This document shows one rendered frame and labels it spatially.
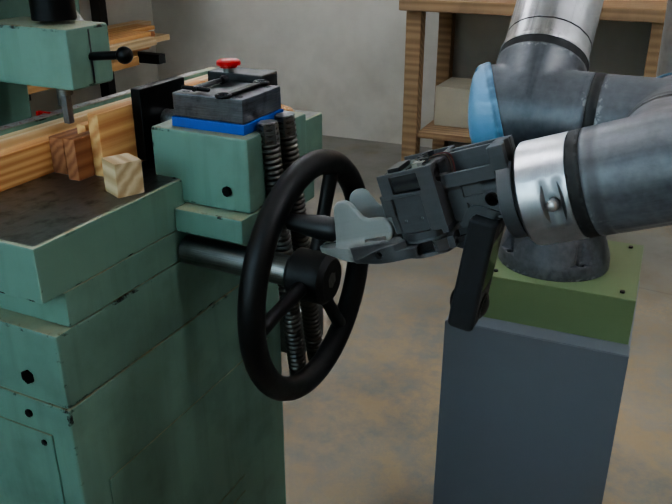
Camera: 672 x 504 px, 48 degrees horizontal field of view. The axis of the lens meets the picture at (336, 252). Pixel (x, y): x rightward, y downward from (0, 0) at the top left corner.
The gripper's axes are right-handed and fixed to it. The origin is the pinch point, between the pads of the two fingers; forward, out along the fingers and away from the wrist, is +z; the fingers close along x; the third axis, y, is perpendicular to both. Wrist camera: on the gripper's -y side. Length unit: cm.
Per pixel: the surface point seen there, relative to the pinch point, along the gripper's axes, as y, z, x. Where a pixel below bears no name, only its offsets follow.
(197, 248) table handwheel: 1.9, 21.7, -5.3
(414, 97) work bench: -12, 100, -267
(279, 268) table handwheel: -2.3, 11.1, -5.1
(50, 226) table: 11.1, 24.1, 11.3
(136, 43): 53, 224, -242
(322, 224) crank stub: 3.3, -0.2, 1.1
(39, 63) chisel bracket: 27.9, 32.4, -3.2
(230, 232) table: 3.1, 15.7, -4.8
